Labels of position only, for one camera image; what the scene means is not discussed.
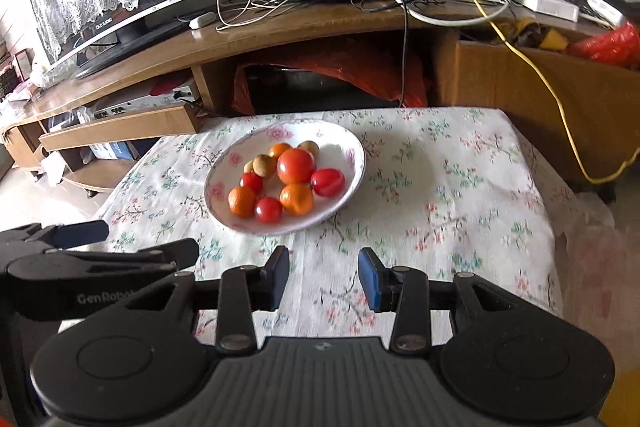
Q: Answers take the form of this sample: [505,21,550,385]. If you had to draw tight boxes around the mandarin orange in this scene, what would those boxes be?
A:
[279,183,314,216]
[228,185,256,219]

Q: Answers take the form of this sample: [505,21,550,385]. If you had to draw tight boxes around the small red tomato front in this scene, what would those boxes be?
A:
[255,196,283,225]

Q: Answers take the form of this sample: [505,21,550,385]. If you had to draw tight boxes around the small red tomato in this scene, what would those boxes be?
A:
[255,196,283,225]
[240,172,265,197]

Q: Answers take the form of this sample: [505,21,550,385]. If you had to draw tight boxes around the small red tomato left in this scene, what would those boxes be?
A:
[240,172,265,197]

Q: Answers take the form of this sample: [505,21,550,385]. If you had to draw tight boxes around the floral tablecloth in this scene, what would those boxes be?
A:
[99,108,563,338]

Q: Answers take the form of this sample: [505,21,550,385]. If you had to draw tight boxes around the large red tomato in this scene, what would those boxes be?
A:
[277,148,316,185]

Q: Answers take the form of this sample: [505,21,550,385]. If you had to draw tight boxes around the small orange in plate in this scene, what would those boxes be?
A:
[268,142,291,159]

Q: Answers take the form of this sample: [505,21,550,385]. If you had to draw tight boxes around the floral white plate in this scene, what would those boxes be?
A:
[204,118,367,236]

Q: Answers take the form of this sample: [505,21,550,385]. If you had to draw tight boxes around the white set-top box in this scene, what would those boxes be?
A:
[88,79,200,119]

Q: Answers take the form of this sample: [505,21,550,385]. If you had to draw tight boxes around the red cloth under cabinet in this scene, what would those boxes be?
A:
[231,32,430,115]

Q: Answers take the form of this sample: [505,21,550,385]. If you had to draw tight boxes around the wooden tv cabinet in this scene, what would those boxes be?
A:
[1,5,639,181]

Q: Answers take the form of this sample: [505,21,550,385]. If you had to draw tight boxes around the yellow cable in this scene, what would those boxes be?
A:
[332,0,640,186]

